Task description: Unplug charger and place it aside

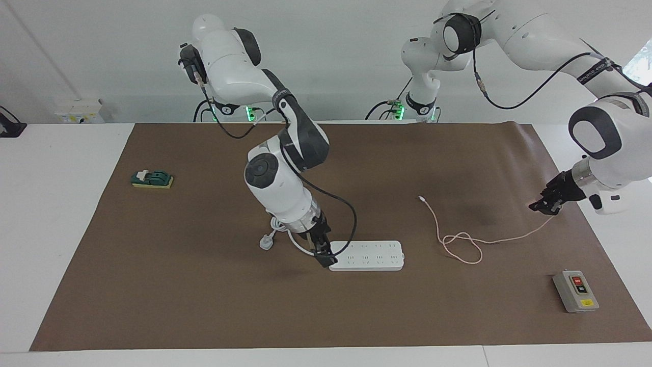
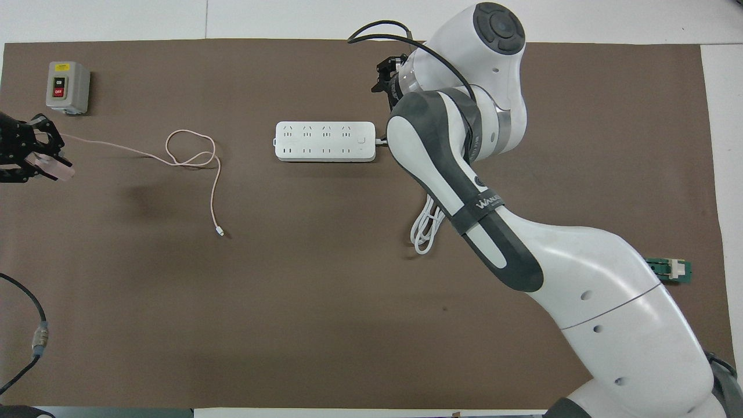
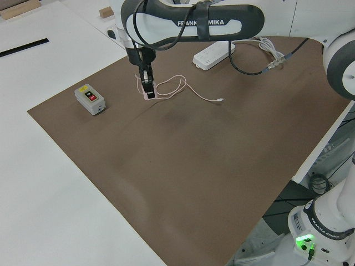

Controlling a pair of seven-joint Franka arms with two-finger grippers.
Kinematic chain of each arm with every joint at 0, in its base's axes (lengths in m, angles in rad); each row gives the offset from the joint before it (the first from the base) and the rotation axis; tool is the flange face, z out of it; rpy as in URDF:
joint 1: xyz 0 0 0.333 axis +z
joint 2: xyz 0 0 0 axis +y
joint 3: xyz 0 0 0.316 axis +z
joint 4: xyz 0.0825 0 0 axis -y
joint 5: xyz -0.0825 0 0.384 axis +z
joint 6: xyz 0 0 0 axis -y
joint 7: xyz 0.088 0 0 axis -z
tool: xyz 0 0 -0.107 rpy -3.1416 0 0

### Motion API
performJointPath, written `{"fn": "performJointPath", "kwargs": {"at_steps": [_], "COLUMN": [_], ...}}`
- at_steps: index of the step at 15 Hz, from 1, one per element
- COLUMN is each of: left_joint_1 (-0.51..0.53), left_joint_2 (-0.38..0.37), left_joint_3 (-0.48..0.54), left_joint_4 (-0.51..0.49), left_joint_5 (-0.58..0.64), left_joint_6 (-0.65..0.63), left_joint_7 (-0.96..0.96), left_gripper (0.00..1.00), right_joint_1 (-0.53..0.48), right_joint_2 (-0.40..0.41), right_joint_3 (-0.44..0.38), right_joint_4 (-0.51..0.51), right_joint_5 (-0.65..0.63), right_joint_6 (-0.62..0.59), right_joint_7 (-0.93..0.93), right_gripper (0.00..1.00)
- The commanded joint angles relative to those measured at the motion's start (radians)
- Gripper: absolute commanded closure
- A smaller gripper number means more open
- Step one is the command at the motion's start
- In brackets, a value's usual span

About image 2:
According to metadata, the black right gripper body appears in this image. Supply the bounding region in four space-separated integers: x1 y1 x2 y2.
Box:
380 55 410 110

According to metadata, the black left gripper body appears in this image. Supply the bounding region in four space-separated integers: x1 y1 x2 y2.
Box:
0 111 37 183

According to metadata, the grey push-button switch box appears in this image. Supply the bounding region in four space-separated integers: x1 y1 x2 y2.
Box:
46 61 91 115

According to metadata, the white power strip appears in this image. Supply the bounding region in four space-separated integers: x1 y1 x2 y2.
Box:
274 121 377 163

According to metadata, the thin pink charging cable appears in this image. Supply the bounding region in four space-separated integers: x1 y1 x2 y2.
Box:
58 129 226 237

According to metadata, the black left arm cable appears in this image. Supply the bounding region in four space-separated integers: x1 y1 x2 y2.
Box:
0 273 49 397

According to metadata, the pink charger adapter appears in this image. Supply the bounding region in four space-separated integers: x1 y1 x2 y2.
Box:
34 152 76 181

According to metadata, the brown table mat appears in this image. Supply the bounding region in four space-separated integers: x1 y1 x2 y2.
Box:
0 39 731 410

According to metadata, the white power cord with plug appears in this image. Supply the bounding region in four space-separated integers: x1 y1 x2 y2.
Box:
374 136 448 256

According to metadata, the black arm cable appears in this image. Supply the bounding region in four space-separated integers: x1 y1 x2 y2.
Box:
347 20 479 117
0 273 49 397

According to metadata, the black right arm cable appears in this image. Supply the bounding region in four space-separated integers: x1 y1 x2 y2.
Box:
347 20 479 117

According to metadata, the green circuit board module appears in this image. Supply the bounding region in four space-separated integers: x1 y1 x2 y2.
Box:
647 257 693 285

